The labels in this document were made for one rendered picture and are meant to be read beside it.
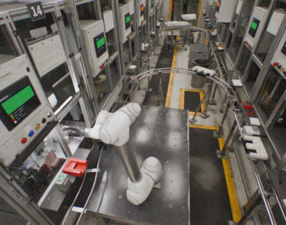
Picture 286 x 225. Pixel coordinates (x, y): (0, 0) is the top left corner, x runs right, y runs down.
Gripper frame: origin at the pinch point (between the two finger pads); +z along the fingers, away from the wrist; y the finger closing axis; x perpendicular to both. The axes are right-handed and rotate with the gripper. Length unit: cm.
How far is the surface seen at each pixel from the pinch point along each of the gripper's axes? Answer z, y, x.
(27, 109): -21, 56, 38
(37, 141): -21, 35, 43
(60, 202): -26, -12, 58
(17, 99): -22, 64, 40
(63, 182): -27, -1, 49
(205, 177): -142, -111, -39
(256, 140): -178, -25, -31
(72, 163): -19.7, -7.0, 29.1
